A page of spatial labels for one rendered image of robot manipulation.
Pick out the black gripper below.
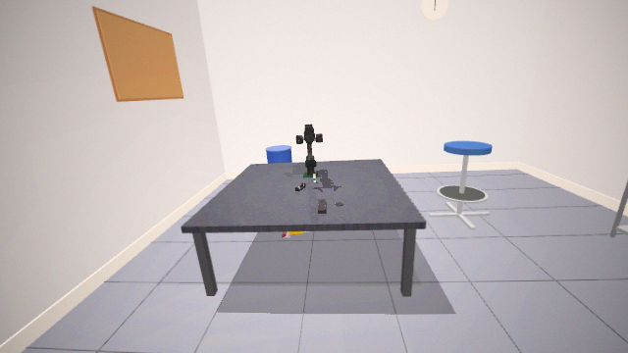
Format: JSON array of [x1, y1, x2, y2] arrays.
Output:
[[295, 133, 323, 144]]

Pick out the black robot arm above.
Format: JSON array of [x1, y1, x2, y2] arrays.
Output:
[[304, 125, 317, 175]]

